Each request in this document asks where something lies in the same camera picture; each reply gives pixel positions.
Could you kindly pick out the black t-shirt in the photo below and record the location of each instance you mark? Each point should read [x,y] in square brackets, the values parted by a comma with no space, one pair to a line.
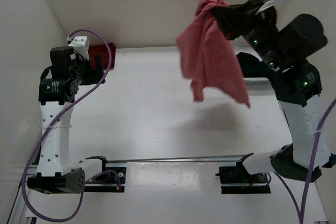
[252,67]

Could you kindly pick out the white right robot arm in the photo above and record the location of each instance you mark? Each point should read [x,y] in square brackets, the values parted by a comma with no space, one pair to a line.
[298,90]

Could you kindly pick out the aluminium side frame rail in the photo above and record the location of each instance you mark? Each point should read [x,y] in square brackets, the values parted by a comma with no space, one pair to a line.
[19,208]

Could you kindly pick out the aluminium table edge rail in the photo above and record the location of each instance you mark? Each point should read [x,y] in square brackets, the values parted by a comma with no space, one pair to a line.
[222,158]

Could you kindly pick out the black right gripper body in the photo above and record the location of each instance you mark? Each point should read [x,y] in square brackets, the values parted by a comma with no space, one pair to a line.
[256,29]

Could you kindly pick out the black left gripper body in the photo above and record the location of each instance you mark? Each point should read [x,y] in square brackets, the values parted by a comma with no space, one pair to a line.
[83,72]

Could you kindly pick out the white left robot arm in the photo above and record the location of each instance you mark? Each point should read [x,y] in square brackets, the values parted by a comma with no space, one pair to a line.
[55,173]

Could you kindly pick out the white plastic basket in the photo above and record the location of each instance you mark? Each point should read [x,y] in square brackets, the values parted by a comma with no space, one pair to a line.
[241,45]

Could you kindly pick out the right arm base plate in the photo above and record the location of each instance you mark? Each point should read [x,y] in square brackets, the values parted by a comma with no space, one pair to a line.
[235,182]

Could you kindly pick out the dark red t-shirt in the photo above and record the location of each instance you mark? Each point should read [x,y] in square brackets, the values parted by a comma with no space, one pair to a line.
[102,51]

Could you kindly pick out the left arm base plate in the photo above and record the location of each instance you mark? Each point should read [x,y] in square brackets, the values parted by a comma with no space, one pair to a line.
[111,181]

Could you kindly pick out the pink t-shirt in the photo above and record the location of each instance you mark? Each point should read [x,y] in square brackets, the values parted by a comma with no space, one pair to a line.
[208,59]

